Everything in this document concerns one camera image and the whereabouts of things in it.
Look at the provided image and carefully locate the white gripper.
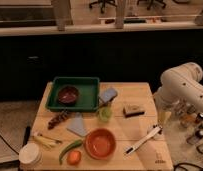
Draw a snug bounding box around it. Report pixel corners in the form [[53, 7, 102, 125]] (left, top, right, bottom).
[[153, 87, 177, 126]]

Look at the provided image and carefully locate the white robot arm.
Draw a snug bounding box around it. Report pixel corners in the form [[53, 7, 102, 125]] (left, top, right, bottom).
[[153, 62, 203, 126]]

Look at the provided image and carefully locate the wooden whiteboard eraser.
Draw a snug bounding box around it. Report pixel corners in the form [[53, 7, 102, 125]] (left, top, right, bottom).
[[123, 105, 145, 118]]

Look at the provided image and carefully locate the orange red bowl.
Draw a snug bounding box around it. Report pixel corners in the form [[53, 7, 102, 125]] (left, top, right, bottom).
[[84, 128, 116, 160]]

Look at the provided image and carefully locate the dark red small bowl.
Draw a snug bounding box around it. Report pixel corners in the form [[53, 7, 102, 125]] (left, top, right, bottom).
[[57, 86, 79, 105]]

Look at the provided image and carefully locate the blue grey sponge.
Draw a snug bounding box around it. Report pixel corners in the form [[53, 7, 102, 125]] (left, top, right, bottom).
[[99, 88, 118, 103]]

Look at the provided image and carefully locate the green small cup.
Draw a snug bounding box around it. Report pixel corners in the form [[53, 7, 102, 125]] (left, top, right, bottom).
[[98, 106, 112, 122]]

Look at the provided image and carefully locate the green plastic tray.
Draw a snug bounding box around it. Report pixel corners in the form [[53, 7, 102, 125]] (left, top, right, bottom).
[[46, 77, 100, 112]]

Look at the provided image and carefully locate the grey triangular cloth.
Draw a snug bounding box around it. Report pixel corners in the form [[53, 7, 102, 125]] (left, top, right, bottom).
[[67, 112, 87, 137]]

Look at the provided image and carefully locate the green toy pepper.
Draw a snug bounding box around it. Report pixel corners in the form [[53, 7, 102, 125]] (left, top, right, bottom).
[[59, 139, 83, 165]]

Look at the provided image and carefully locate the brown toy sausage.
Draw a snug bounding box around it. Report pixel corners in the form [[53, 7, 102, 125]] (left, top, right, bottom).
[[48, 111, 69, 130]]

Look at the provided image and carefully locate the orange toy fruit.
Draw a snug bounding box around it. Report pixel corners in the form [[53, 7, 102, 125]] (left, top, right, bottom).
[[67, 150, 81, 165]]

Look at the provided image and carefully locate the black office chair base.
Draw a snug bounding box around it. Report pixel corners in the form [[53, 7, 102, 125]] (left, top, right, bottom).
[[89, 0, 117, 14]]

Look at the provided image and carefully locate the black floor cable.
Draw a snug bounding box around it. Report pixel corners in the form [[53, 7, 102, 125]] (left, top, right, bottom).
[[0, 129, 20, 156]]

